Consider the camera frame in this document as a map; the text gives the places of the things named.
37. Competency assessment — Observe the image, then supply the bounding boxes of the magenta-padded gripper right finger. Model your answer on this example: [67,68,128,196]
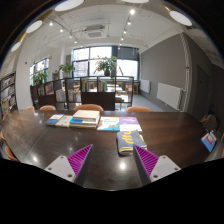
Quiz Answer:
[133,143,183,186]

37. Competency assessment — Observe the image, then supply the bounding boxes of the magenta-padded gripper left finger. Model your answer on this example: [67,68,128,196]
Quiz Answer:
[43,143,94,187]

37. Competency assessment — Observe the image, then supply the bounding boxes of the grey towel with yellow letters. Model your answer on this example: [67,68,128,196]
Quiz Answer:
[116,129,148,157]

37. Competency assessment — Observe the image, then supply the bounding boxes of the yellow-edged flat book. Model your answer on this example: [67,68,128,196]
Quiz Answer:
[69,123,98,130]

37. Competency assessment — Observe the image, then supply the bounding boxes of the thin white book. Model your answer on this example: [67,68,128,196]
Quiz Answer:
[54,115,74,128]

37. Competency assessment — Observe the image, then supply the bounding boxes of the small blue book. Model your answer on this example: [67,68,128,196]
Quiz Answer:
[45,113,65,127]

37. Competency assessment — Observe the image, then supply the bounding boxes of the blue and red book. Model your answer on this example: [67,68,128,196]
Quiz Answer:
[200,130,218,153]

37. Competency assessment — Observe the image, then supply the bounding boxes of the large cream book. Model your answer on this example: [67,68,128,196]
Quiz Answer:
[72,109,101,124]

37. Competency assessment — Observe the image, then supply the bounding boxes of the colourful illustrated book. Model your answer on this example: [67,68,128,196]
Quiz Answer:
[96,116,121,132]

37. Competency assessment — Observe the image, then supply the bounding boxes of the dark open shelf unit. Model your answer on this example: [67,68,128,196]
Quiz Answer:
[29,75,135,112]

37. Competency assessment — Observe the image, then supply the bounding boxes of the potted green plants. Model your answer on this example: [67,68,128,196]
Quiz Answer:
[32,55,118,84]

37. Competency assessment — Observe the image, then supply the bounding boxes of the ceiling air conditioner unit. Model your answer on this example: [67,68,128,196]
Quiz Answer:
[83,24,107,40]

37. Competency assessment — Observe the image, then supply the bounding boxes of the ceiling spot lights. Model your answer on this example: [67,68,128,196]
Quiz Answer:
[48,8,138,46]

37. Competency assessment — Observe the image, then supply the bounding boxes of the round white ceiling lamps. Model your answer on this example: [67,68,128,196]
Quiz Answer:
[9,0,193,53]

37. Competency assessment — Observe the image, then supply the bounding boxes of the large white wall radiator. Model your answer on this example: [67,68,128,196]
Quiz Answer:
[156,82,184,111]

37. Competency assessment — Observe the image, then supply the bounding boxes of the small white wall radiator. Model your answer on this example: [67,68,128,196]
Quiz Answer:
[139,78,151,94]

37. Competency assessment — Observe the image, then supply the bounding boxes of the wall bookshelf unit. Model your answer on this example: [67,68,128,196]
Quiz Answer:
[0,71,18,118]

